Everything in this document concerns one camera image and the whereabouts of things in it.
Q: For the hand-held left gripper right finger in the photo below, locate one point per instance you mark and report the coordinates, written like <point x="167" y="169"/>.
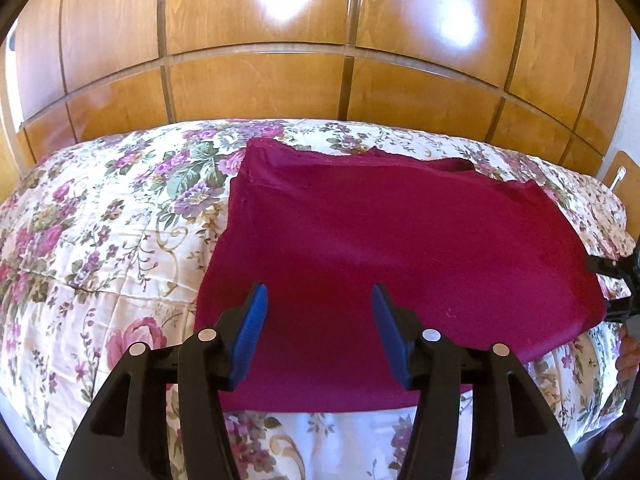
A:
<point x="392" y="332"/>

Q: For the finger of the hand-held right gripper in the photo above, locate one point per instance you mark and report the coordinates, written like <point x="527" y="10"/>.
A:
<point x="607" y="266"/>
<point x="622" y="311"/>

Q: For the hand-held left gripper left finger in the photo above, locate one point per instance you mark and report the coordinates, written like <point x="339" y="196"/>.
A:
<point x="250" y="325"/>

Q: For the magenta embroidered long-sleeve shirt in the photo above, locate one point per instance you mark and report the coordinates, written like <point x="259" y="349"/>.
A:
<point x="375" y="240"/>

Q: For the person's right hand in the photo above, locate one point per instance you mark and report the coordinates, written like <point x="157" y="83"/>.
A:
<point x="629" y="357"/>

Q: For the wooden bedside panel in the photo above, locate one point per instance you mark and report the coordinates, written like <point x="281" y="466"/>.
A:
<point x="627" y="160"/>

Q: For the floral bedspread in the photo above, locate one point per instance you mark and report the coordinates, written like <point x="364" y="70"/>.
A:
<point x="100" y="220"/>

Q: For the wooden panelled headboard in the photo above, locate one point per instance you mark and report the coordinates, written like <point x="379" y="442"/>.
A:
<point x="250" y="75"/>

